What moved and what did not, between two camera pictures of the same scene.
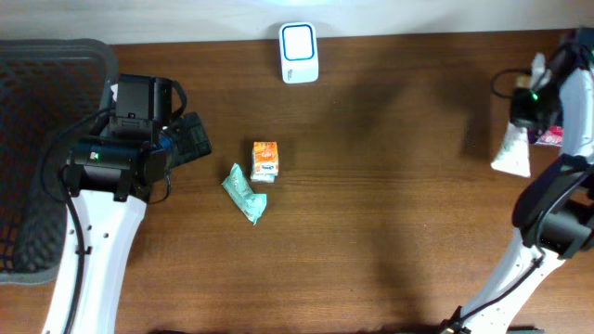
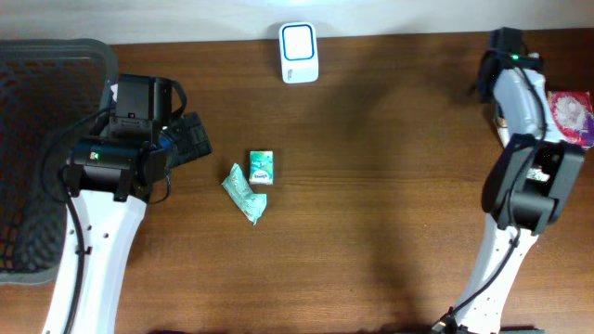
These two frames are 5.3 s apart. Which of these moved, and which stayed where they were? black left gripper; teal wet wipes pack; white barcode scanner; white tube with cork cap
Moved: white tube with cork cap
Stayed: black left gripper; teal wet wipes pack; white barcode scanner
